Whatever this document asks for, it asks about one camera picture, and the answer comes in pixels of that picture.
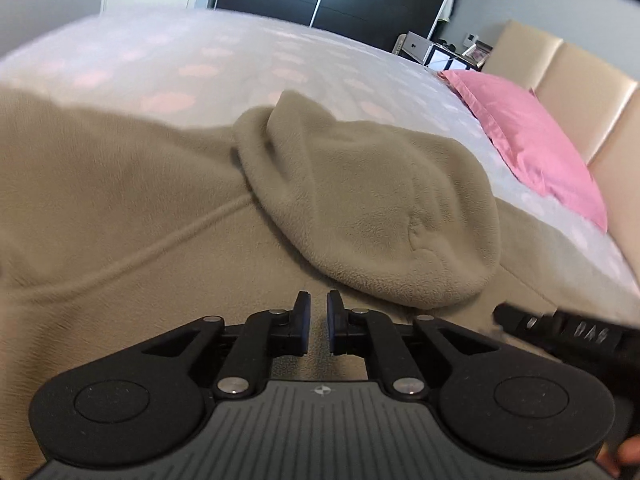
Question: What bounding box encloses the beige fleece garment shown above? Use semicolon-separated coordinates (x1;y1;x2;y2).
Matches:
1;88;639;479

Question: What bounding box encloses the person's right hand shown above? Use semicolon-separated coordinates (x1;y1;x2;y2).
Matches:
597;436;640;478

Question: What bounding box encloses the pink pillow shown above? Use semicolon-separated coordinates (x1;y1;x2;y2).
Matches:
438;70;608;232

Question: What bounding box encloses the beige padded headboard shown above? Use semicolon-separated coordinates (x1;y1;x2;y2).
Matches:
483;21;639;271

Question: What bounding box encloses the white bedside table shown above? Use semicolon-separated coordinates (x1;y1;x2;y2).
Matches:
392;32;482;72

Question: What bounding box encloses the polka dot bed sheet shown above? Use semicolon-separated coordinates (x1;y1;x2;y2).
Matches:
1;10;639;289

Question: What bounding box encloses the small photo frame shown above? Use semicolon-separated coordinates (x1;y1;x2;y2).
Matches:
462;40;492;68

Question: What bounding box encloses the wall switch panel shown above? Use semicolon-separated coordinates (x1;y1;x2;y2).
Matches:
462;34;478;48

